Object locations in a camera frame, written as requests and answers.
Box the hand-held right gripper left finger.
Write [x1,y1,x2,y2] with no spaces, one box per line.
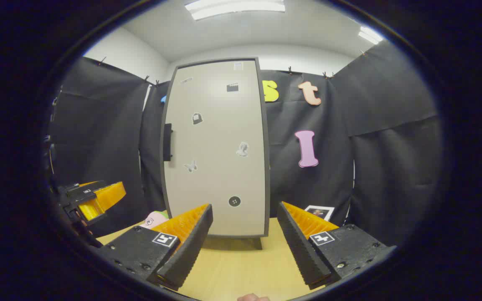
[97,204,214,292]

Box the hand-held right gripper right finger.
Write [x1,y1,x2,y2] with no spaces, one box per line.
[277,201,397,290]

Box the black cabinet door handle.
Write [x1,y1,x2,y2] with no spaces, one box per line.
[163,123,174,162]

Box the beige cabinet door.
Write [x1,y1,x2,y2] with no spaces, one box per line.
[160,58,271,239]

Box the white book with photo cover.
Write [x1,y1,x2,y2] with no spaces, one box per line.
[305,205,335,222]

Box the pink plush toy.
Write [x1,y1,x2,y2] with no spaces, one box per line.
[140,210,169,229]

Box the black backdrop cloth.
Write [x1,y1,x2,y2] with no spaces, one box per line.
[46,40,444,247]

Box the small ceiling light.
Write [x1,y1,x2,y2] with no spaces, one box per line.
[358,26,384,45]

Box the long ceiling light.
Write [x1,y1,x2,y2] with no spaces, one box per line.
[185,0,286,20]

